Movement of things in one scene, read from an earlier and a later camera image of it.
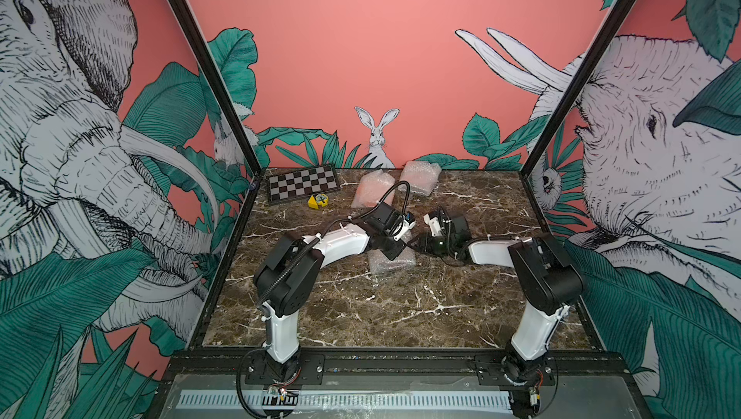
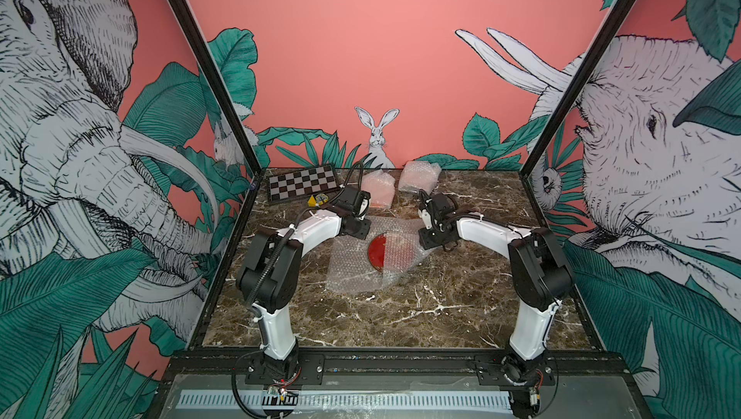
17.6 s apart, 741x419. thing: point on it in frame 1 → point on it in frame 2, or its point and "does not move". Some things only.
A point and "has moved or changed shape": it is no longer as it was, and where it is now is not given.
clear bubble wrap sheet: [379, 264] has moved or changed shape
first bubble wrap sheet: [371, 186] does not move
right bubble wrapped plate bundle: [422, 177] does not move
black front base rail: [494, 367] does not move
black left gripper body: [390, 246] → [359, 227]
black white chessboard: [302, 183] does not move
